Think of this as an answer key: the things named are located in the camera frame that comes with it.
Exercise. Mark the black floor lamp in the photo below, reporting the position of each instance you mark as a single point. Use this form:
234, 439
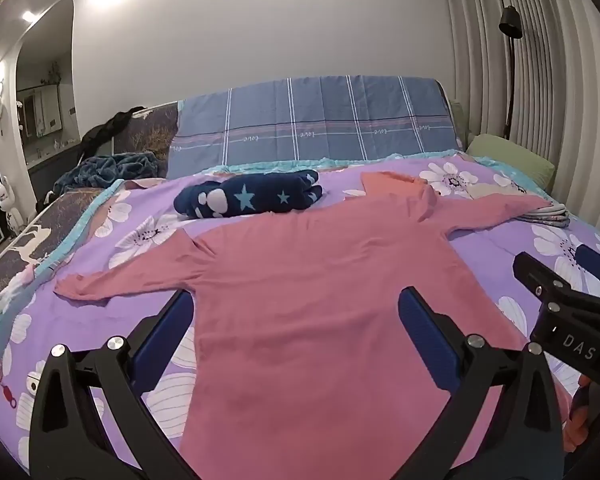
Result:
511, 22

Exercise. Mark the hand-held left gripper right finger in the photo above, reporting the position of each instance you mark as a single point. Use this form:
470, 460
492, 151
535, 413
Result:
425, 335

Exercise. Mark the ceiling spotlight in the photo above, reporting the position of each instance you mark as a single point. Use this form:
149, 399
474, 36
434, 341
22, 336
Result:
29, 16

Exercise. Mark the mirrored wall cabinet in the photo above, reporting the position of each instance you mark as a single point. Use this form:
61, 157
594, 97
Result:
40, 110

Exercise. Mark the white pleated curtain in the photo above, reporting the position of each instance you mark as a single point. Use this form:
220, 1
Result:
555, 85

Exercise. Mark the dark counter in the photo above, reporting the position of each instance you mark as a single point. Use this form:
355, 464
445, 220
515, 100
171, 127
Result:
55, 170

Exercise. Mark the teal fuzzy blanket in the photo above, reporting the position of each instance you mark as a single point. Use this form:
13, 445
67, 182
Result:
115, 167

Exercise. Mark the black garment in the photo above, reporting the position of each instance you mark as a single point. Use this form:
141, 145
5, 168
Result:
102, 132

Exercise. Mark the pink turtleneck shirt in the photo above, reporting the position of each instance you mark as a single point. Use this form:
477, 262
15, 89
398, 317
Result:
305, 310

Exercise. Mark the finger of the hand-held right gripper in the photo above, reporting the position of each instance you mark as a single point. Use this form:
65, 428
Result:
597, 262
537, 277

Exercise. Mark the navy star-print folded garment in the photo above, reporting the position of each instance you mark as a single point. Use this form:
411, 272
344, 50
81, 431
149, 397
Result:
250, 195

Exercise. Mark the green pillow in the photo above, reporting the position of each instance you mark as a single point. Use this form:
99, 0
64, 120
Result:
510, 157

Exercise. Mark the orange cloth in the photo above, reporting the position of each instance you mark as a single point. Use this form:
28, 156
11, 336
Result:
585, 425

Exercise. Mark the blue plaid quilt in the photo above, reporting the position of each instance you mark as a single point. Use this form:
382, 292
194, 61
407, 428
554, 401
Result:
320, 120

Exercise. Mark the dark branch-patterned bedsheet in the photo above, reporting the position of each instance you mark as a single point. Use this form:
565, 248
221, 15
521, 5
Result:
55, 210

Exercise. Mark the purple floral blanket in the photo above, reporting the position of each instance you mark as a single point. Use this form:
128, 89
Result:
490, 255

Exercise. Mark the grey striped folded garment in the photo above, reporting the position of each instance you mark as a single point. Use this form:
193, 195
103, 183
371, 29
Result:
545, 216

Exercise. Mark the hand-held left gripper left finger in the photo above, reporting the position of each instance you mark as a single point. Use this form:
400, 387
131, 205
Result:
165, 330

